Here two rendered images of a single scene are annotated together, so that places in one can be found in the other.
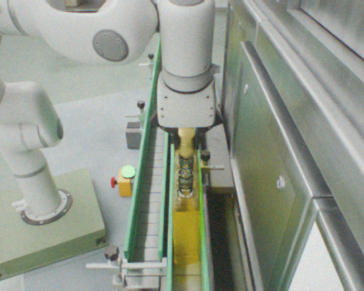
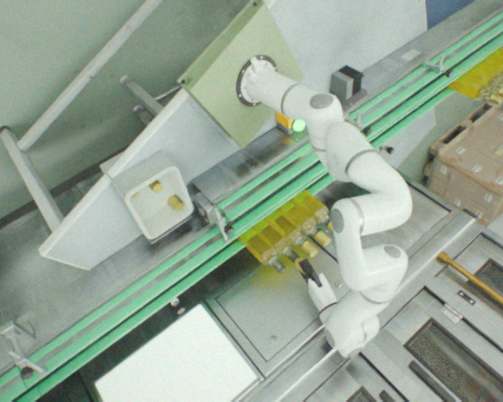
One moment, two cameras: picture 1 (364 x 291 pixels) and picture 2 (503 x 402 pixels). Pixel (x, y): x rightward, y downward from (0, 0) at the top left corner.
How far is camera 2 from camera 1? 1.14 m
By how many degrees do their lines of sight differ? 54
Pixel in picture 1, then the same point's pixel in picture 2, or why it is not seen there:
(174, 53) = not seen: hidden behind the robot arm
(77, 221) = (246, 124)
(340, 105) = (294, 389)
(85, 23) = (339, 341)
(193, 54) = not seen: hidden behind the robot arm
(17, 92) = not seen: hidden behind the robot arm
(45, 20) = (347, 324)
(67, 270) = (202, 126)
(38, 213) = (248, 90)
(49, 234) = (230, 112)
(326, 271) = (241, 382)
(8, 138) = (315, 129)
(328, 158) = (276, 389)
